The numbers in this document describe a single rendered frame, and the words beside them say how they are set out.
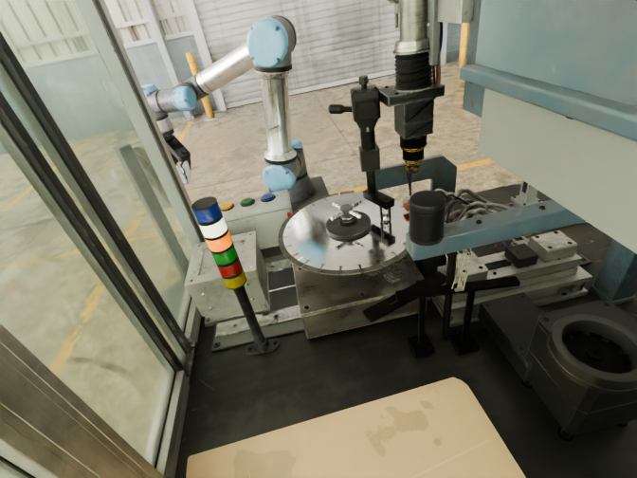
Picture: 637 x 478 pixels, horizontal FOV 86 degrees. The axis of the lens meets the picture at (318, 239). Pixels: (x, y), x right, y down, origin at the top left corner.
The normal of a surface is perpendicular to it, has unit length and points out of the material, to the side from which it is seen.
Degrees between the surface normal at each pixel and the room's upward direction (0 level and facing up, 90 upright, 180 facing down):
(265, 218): 90
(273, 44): 83
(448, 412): 0
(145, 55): 90
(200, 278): 0
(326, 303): 0
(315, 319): 90
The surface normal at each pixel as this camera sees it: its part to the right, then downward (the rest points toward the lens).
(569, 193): -0.98, 0.22
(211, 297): 0.15, 0.56
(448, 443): -0.16, -0.80
